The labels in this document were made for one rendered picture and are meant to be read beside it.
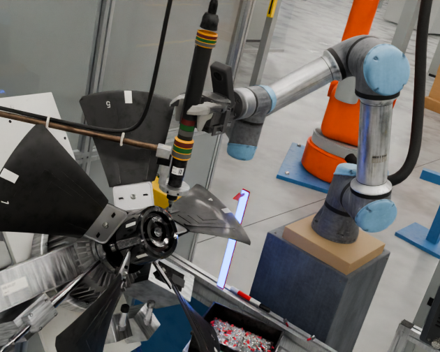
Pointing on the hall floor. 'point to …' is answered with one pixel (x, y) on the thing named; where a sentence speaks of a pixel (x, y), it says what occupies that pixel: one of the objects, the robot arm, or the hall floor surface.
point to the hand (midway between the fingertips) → (183, 105)
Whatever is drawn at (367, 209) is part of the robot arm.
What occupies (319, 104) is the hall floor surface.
